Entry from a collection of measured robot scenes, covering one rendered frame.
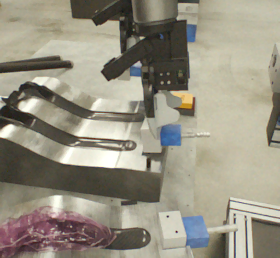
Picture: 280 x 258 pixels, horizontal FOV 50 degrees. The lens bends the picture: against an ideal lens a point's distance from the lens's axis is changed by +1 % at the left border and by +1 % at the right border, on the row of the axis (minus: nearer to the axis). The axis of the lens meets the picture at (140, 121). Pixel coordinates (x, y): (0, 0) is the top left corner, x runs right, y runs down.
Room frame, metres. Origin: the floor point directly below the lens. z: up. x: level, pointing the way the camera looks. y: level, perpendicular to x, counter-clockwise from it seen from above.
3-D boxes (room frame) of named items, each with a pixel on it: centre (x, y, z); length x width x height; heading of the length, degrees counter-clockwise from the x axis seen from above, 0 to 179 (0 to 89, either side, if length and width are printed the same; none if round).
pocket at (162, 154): (0.48, -0.03, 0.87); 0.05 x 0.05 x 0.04; 80
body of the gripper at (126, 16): (0.79, 0.01, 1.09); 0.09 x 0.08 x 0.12; 80
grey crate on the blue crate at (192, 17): (3.79, -0.40, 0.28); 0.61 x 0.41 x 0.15; 79
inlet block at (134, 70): (0.78, 0.00, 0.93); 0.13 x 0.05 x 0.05; 79
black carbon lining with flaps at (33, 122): (0.57, 0.17, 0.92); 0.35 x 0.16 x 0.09; 80
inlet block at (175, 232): (0.31, -0.10, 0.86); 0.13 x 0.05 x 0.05; 97
